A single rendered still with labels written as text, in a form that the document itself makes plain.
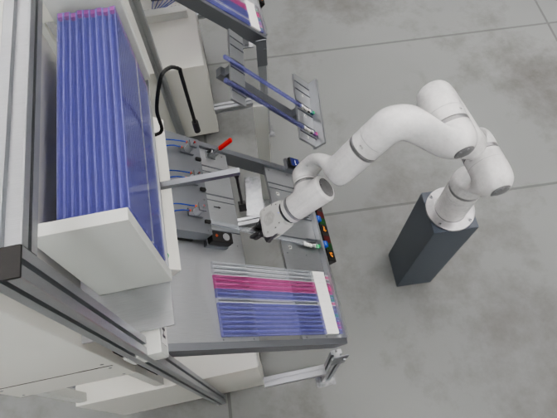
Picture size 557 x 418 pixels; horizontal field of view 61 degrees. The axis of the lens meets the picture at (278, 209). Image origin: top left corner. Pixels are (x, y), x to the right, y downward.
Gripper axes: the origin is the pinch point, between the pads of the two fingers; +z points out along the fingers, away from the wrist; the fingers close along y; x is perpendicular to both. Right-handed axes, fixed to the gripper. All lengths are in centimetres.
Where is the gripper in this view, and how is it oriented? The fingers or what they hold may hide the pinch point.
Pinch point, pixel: (256, 232)
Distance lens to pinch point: 159.0
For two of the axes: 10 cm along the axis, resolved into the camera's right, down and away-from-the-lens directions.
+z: -6.8, 4.6, 5.7
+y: 1.6, 8.5, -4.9
